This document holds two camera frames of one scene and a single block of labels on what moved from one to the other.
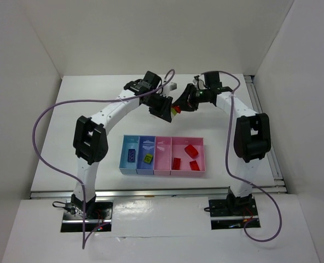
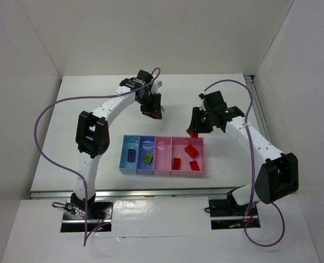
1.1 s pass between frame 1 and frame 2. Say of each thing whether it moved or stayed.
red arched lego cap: moved
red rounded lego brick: stayed
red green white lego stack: moved
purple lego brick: stayed
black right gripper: moved
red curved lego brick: stayed
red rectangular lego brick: stayed
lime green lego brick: stayed
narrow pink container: stayed
